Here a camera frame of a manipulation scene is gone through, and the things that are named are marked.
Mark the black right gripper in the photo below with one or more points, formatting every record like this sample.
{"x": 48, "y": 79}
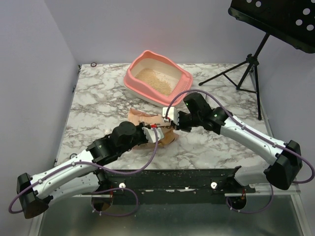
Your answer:
{"x": 180, "y": 120}

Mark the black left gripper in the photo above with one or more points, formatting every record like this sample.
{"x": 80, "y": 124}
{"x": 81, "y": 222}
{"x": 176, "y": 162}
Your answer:
{"x": 139, "y": 128}

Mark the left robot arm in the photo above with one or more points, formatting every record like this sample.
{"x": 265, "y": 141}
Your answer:
{"x": 36, "y": 192}

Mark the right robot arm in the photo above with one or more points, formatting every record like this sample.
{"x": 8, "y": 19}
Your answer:
{"x": 282, "y": 164}

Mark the pink and white litter box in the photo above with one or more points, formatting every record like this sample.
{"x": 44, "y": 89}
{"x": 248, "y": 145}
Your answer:
{"x": 178, "y": 78}

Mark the beige cat litter pile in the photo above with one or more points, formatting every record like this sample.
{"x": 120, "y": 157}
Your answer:
{"x": 153, "y": 79}

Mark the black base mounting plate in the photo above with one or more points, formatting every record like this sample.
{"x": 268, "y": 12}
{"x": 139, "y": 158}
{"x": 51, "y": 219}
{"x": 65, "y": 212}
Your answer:
{"x": 129, "y": 197}

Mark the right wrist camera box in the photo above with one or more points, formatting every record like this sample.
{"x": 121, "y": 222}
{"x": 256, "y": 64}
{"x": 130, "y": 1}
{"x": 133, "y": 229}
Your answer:
{"x": 170, "y": 115}

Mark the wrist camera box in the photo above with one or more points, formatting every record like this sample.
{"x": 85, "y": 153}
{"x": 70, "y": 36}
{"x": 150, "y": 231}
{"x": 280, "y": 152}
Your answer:
{"x": 170, "y": 115}
{"x": 153, "y": 134}

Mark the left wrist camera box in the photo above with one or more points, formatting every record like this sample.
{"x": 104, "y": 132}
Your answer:
{"x": 153, "y": 134}

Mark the aluminium frame rail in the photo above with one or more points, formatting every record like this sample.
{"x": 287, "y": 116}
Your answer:
{"x": 275, "y": 190}

